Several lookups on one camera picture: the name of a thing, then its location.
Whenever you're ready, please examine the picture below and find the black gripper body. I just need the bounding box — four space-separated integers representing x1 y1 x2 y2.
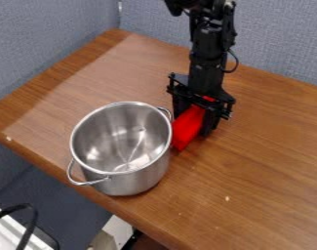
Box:
168 55 237 119

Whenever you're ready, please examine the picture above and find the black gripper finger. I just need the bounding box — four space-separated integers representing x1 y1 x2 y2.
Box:
173 95 190 118
200 109 229 137

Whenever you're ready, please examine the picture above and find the red rectangular block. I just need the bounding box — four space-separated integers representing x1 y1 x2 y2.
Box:
173 103 206 151

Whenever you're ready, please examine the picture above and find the stainless steel pot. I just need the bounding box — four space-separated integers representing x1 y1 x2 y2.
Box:
67 102 173 196

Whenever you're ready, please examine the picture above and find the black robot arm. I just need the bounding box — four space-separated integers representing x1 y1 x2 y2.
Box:
164 0 238 137

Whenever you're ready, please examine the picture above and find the white appliance with dark panel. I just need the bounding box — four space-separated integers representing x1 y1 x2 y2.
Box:
0 204 61 250

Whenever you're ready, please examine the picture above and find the white table leg bracket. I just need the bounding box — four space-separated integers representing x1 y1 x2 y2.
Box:
86 215 134 250

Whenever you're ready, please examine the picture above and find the black cable loop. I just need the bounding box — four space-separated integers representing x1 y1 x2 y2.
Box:
0 203 39 250

